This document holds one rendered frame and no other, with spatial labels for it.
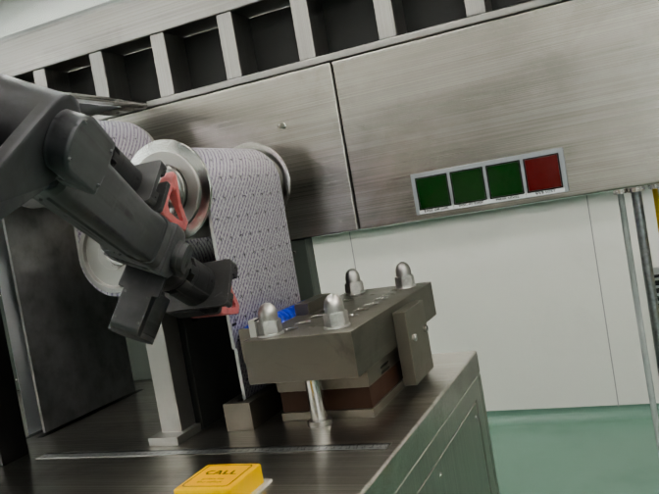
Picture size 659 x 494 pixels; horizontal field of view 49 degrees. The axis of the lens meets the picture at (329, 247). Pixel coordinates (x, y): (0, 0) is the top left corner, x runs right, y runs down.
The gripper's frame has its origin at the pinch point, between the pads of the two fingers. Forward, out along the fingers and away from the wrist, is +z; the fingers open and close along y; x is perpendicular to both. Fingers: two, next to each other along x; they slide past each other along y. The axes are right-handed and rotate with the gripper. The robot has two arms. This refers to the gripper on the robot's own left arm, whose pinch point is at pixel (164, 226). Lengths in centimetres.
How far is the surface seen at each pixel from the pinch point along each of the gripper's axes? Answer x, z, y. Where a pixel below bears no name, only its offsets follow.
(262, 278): 3.3, 20.1, 3.6
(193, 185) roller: 7.1, 0.6, 2.5
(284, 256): 10.9, 25.4, 3.6
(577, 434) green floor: 69, 269, 18
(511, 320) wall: 121, 253, -6
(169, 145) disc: 12.1, -3.1, -0.5
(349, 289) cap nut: 11.1, 38.3, 10.0
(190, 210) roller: 4.5, 2.7, 1.3
